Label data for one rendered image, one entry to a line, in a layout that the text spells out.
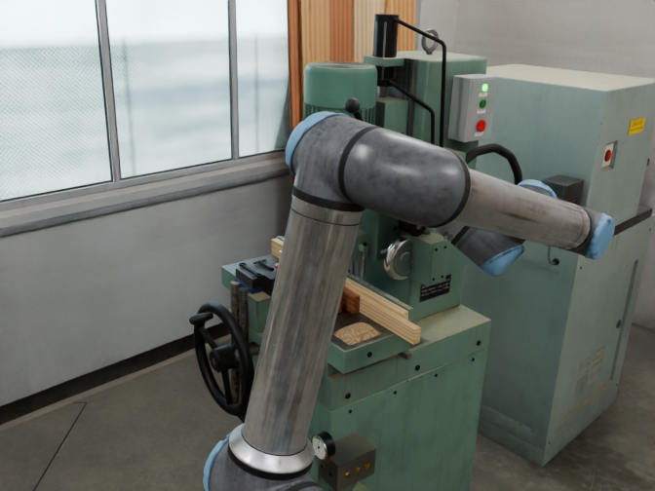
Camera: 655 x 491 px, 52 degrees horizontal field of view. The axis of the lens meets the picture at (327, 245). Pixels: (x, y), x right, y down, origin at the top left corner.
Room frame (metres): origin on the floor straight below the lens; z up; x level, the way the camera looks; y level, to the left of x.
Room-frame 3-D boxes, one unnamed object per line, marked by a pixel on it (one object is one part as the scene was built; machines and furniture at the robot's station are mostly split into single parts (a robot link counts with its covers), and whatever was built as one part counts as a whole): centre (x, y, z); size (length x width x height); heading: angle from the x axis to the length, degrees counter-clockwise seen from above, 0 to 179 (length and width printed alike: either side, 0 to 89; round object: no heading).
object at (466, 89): (1.72, -0.36, 1.40); 0.10 x 0.06 x 0.16; 127
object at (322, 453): (1.31, -0.01, 0.65); 0.06 x 0.04 x 0.08; 37
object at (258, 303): (1.56, 0.16, 0.92); 0.15 x 0.13 x 0.09; 37
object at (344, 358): (1.61, 0.09, 0.87); 0.61 x 0.30 x 0.06; 37
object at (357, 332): (1.42, -0.08, 0.91); 0.10 x 0.07 x 0.02; 127
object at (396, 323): (1.62, -0.04, 0.92); 0.59 x 0.02 x 0.04; 37
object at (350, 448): (1.35, -0.06, 0.58); 0.12 x 0.08 x 0.08; 127
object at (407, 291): (1.82, -0.25, 1.16); 0.22 x 0.22 x 0.72; 37
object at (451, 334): (1.72, -0.12, 0.76); 0.57 x 0.45 x 0.09; 127
